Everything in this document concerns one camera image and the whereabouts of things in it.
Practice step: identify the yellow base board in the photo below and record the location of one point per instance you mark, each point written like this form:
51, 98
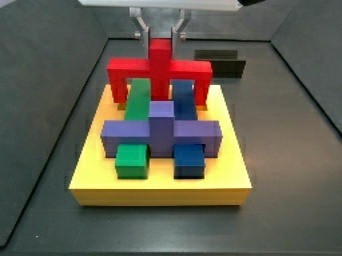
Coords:
225, 186

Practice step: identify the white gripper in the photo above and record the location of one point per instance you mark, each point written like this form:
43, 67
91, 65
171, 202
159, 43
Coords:
178, 34

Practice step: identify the red cross-shaped block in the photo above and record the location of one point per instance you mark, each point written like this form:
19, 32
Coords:
161, 68

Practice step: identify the blue bar block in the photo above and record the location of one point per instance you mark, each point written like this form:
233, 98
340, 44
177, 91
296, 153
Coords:
189, 156

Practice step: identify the green bar block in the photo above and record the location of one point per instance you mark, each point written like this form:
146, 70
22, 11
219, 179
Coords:
131, 161

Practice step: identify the black angle bracket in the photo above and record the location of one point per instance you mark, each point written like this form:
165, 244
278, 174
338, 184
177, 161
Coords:
227, 66

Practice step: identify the purple cross-shaped block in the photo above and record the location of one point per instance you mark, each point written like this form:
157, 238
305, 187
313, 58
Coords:
162, 132

